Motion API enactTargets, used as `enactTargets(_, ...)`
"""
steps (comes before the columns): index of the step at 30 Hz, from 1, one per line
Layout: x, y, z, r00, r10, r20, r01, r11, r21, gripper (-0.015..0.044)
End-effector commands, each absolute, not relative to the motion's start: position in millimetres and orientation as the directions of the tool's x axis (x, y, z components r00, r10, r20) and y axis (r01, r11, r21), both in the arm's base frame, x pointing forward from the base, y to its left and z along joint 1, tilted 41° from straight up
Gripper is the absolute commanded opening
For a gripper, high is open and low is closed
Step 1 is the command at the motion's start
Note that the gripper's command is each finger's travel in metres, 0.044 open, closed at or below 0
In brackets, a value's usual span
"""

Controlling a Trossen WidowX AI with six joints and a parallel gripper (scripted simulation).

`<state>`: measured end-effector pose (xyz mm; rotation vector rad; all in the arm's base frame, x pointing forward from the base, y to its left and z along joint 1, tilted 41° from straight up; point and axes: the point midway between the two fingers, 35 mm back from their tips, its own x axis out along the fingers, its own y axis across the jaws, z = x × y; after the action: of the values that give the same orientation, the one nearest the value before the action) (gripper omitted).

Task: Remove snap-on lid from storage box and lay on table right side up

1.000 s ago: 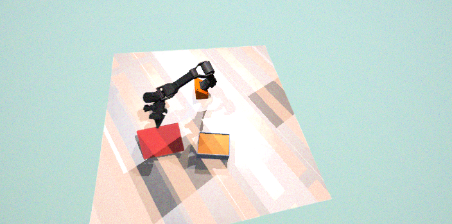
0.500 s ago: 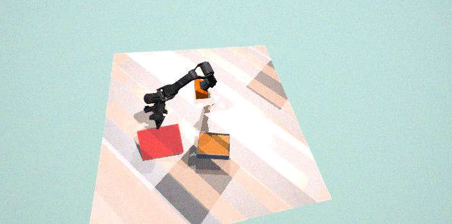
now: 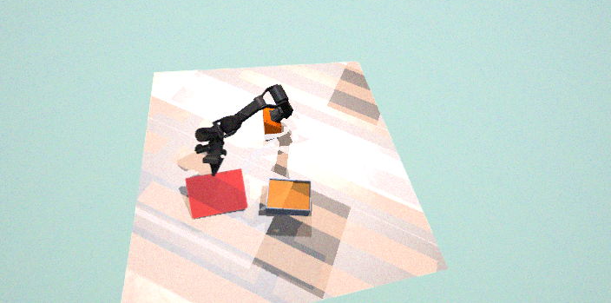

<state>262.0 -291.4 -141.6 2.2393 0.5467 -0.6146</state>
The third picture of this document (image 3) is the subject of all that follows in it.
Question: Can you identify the red lid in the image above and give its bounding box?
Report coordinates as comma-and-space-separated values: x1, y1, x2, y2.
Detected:
185, 168, 248, 219

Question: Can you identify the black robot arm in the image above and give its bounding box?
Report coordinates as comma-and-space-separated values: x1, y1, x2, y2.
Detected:
194, 84, 293, 154

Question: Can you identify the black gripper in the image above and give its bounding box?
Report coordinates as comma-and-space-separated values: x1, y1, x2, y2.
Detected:
202, 141, 227, 176

